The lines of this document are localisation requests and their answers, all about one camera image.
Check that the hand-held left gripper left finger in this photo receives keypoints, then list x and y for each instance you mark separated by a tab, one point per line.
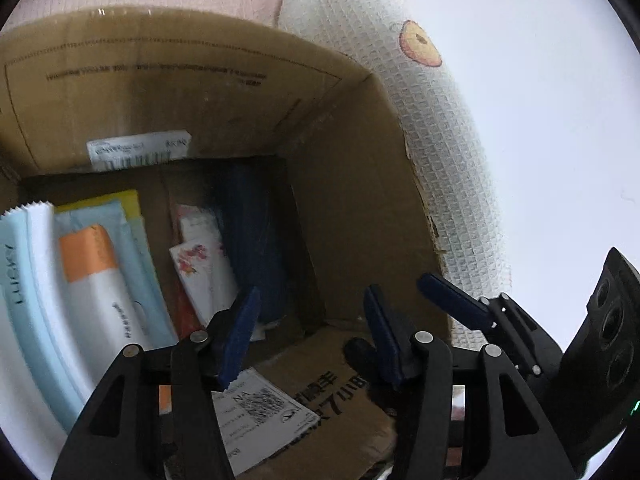
240	340

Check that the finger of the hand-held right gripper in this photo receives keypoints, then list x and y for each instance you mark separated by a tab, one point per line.
450	297

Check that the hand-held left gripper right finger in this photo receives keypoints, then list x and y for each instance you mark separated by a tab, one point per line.
382	335

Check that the white flower print card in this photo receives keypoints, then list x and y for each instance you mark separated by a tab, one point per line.
205	280

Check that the dark blue pencil case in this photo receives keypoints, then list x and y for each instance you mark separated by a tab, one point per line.
252	240

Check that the light blue plastic packet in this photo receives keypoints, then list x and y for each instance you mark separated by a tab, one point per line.
147	290

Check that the picture sticker sheet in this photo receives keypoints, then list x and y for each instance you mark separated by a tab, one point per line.
192	222

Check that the brown cardboard box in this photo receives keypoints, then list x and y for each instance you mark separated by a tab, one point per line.
330	200

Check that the printed cartoon blanket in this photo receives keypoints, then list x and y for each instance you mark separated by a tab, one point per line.
440	150

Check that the yellow flat packet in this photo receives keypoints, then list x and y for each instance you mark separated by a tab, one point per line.
127	205

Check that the white packet with blue border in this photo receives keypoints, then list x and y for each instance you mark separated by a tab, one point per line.
30	310

